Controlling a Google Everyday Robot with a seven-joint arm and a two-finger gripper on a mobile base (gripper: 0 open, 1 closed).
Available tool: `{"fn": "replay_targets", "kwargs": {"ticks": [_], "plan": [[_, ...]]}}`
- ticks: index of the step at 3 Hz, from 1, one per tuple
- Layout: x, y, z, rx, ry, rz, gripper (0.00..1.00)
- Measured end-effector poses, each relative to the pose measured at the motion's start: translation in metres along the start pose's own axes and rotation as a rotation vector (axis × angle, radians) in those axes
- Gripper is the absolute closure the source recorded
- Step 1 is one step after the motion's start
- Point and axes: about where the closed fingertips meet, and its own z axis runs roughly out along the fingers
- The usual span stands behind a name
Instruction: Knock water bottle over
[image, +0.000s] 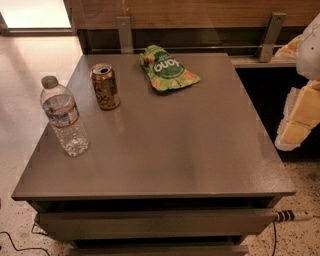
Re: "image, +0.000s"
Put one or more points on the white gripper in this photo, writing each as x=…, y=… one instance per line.
x=310, y=50

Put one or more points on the clear plastic water bottle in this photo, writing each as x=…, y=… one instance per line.
x=60, y=107

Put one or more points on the green snack bag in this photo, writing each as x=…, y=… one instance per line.
x=164, y=71

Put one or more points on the grey drawer cabinet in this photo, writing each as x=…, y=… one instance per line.
x=199, y=148

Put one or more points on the upper grey drawer front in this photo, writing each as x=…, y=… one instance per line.
x=155, y=224

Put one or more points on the grey drawer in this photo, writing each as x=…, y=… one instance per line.
x=155, y=224
x=163, y=251

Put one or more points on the gold soda can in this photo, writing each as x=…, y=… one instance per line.
x=104, y=83

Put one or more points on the lower grey drawer front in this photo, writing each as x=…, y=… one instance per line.
x=163, y=251

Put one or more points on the right metal bracket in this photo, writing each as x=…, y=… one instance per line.
x=265, y=51

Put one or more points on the metal bracket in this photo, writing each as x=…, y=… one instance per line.
x=265, y=51
x=125, y=34

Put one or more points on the striped white cable plug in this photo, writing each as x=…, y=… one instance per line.
x=290, y=215

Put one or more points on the left metal bracket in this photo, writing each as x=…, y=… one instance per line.
x=125, y=34

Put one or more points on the wooden wall panel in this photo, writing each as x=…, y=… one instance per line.
x=168, y=14

